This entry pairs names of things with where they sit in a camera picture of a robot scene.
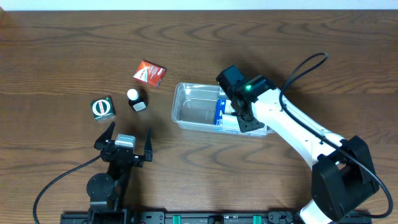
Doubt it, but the left black cable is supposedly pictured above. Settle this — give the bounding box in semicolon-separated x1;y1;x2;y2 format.
32;151;106;224

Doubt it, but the red cardboard box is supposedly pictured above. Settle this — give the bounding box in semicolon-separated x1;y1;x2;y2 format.
133;60;166;88

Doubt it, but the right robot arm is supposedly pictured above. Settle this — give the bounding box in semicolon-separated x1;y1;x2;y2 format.
219;75;381;223

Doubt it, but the green square box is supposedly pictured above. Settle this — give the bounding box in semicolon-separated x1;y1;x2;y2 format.
90;96;116;121

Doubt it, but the clear plastic container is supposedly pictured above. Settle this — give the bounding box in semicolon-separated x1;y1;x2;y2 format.
171;82;275;138

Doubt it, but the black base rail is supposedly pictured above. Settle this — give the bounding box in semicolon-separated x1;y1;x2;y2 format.
60;210;373;224

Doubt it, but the blue illustrated box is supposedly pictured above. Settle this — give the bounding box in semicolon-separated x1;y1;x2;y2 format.
214;99;235;124

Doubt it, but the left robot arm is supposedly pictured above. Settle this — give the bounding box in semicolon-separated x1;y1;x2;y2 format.
86;122;153;224

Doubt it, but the dark bottle white cap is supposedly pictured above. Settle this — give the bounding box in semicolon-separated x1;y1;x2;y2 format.
127;88;147;112

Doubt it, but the white green box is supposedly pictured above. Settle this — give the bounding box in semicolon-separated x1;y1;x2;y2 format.
215;114;242;133

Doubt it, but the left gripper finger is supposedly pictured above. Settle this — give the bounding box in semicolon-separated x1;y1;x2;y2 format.
94;121;115;148
144;129;153;156

